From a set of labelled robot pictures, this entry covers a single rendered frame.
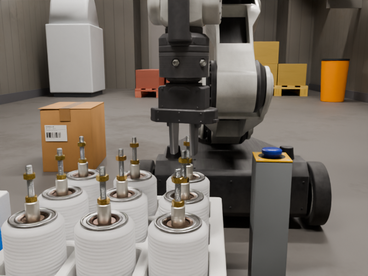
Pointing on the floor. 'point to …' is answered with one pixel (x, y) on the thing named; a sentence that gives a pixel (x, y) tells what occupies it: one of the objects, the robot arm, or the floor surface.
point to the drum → (333, 79)
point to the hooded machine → (75, 49)
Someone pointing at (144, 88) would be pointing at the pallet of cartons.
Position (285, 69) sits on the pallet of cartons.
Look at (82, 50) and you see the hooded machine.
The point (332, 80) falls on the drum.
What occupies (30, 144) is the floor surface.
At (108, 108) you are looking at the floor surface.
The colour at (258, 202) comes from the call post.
